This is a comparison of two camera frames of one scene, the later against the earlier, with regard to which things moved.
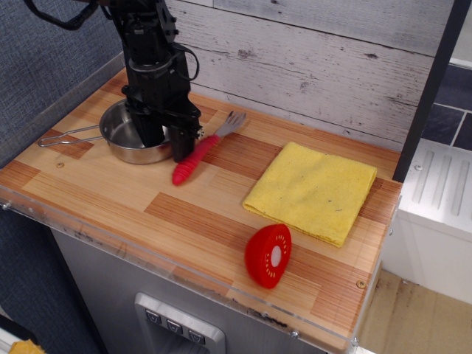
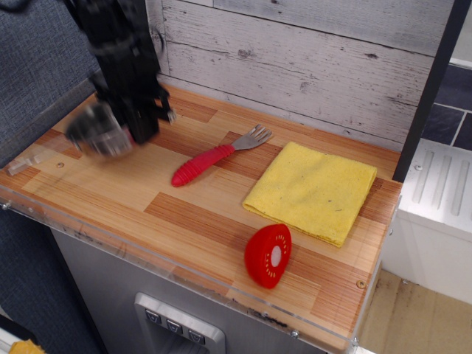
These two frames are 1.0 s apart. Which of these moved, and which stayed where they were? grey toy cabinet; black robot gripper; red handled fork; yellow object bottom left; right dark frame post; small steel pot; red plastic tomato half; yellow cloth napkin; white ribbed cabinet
Moved: small steel pot; black robot gripper; red handled fork
Stayed: yellow cloth napkin; right dark frame post; grey toy cabinet; white ribbed cabinet; yellow object bottom left; red plastic tomato half
